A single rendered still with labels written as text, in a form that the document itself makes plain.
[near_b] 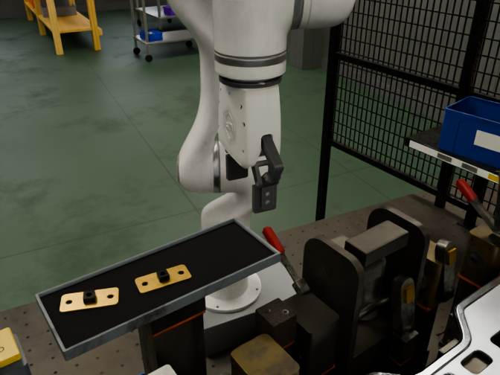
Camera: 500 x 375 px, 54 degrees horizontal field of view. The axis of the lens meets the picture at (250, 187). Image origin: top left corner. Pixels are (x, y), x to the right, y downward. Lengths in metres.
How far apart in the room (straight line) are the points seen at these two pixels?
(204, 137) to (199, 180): 0.10
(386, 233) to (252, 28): 0.47
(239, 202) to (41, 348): 0.64
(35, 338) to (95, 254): 1.49
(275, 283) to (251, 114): 0.85
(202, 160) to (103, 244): 1.96
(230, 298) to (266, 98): 0.80
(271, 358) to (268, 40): 0.47
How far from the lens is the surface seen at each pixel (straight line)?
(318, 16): 0.56
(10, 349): 0.76
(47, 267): 2.89
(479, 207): 1.19
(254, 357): 0.79
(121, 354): 1.34
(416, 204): 1.97
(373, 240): 0.86
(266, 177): 0.58
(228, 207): 1.15
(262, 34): 0.55
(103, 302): 0.78
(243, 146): 0.58
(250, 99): 0.56
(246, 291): 1.31
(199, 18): 0.99
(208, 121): 1.04
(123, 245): 2.92
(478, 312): 1.07
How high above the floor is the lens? 1.67
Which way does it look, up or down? 29 degrees down
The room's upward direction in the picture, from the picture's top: straight up
